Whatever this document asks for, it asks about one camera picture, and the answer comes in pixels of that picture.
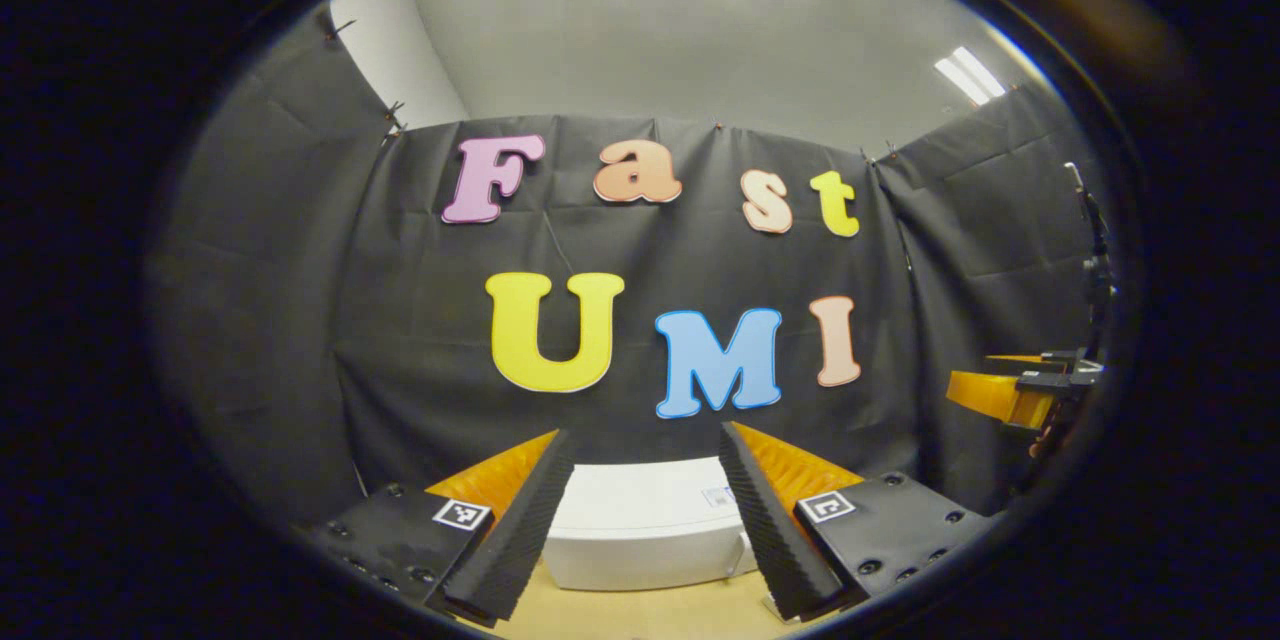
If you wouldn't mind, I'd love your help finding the small ceiling light panel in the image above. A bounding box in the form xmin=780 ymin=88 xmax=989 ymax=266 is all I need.
xmin=935 ymin=46 xmax=1007 ymax=107

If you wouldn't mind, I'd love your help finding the black tripod stand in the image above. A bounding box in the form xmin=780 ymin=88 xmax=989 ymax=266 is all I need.
xmin=1062 ymin=160 xmax=1117 ymax=361

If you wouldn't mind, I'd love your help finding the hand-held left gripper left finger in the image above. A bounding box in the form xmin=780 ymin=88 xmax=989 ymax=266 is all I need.
xmin=300 ymin=428 xmax=576 ymax=626

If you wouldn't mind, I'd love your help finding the black backdrop cloth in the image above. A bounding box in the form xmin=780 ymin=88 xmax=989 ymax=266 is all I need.
xmin=150 ymin=5 xmax=1116 ymax=521

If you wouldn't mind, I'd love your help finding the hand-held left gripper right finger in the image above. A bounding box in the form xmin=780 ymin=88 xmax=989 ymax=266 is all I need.
xmin=718 ymin=420 xmax=1001 ymax=621

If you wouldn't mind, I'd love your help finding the white microwave oven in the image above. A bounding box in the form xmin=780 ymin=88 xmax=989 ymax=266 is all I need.
xmin=545 ymin=455 xmax=761 ymax=593

